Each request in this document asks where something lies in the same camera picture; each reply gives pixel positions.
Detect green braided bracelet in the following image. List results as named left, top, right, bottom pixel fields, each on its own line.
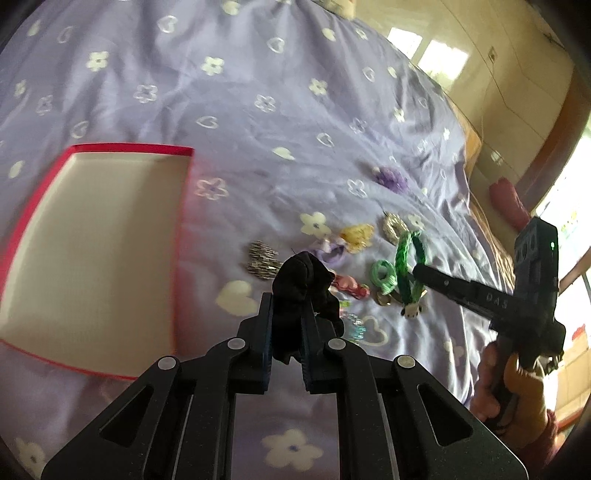
left=393, top=230, right=430, bottom=308

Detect pink object on floor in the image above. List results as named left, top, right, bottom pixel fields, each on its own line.
left=489, top=177, right=531, bottom=232

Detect person's right hand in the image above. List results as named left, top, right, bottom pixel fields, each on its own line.
left=470, top=342, right=555, bottom=452

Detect green face wrist watch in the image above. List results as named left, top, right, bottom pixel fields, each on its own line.
left=376, top=290, right=423, bottom=319

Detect light green bow tie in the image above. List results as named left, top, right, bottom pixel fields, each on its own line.
left=370, top=260, right=398, bottom=295

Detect pink hair clip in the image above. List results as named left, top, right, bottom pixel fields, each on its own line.
left=331, top=274, right=370, bottom=300

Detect black fabric scrunchie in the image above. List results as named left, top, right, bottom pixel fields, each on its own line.
left=270, top=251, right=345, bottom=365

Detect yellow hair claw clip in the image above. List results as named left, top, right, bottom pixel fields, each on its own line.
left=339, top=223, right=375, bottom=254

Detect silver rhinestone hair clip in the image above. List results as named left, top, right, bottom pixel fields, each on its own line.
left=245, top=241, right=283, bottom=281

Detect iridescent bead bracelet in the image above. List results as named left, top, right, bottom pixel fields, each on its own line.
left=339, top=301, right=369, bottom=345

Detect purple floral bed quilt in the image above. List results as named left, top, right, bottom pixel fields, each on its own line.
left=1, top=1, right=508, bottom=479

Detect red shallow box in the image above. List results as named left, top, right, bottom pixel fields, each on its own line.
left=1, top=143, right=194, bottom=379

